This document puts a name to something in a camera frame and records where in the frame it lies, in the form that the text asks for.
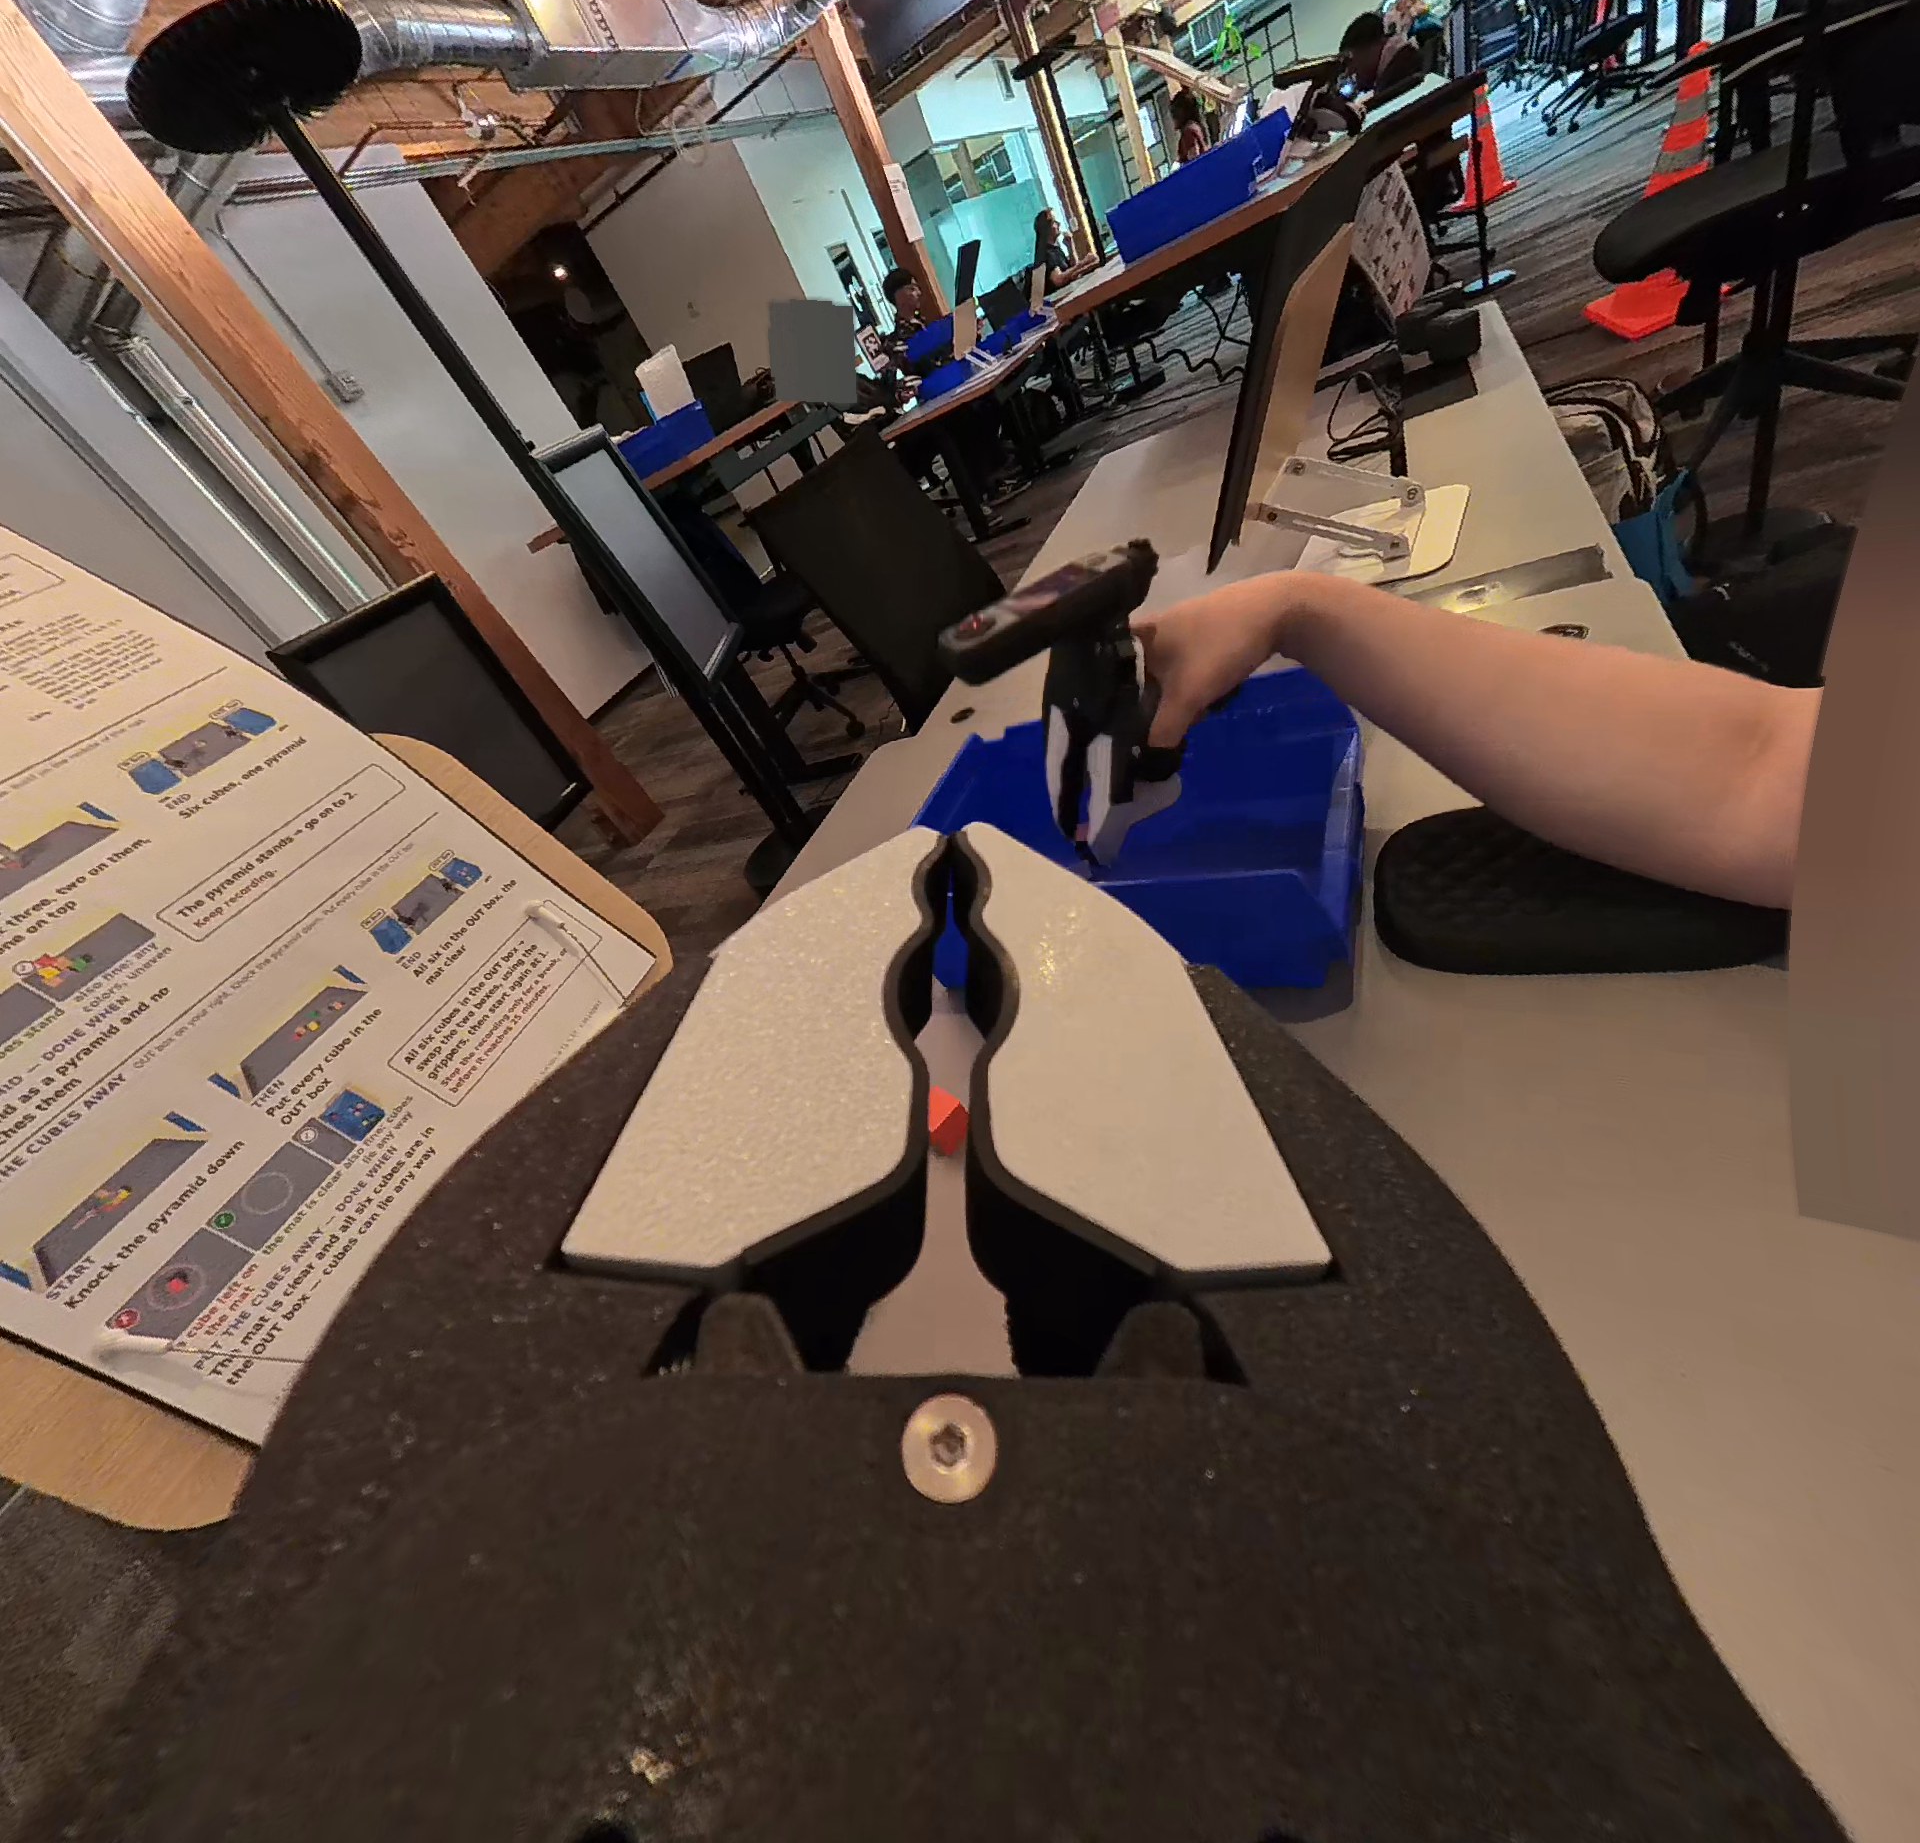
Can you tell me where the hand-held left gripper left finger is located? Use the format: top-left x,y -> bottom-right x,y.
558,827 -> 953,1296

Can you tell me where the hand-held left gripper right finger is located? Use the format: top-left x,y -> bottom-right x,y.
952,823 -> 1337,1290

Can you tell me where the blue plastic bin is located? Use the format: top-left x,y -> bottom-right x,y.
618,403 -> 714,480
1106,109 -> 1292,262
912,664 -> 1369,991
916,313 -> 1053,405

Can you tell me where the person's right forearm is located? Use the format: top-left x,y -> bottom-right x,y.
1282,569 -> 1823,915

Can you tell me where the person's right hand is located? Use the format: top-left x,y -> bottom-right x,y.
1132,579 -> 1315,752

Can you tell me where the black office chair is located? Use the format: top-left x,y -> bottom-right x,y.
745,424 -> 1008,735
1591,12 -> 1920,525

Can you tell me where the wooden display board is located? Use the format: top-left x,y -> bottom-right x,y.
0,733 -> 675,1532
1206,223 -> 1359,577

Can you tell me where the black wrist rest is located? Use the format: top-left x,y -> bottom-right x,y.
1371,805 -> 1794,977

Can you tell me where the black framed display panel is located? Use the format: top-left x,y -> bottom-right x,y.
268,569 -> 594,831

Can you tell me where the printed instruction sheet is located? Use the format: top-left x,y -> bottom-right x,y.
0,523 -> 662,1447

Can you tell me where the grey backpack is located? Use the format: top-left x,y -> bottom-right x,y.
1546,379 -> 1674,525

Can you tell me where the blue bag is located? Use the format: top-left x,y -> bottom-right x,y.
1611,469 -> 1698,607

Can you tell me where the orange traffic cone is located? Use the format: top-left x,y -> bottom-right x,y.
1581,42 -> 1718,342
1446,79 -> 1518,217

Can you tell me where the black bag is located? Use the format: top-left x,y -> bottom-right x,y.
1671,523 -> 1863,689

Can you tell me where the black floor lamp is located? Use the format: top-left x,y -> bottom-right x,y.
127,0 -> 602,525

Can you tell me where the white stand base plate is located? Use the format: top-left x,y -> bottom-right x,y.
1261,454 -> 1472,584

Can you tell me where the silver ventilation duct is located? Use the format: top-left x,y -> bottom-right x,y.
0,0 -> 932,104

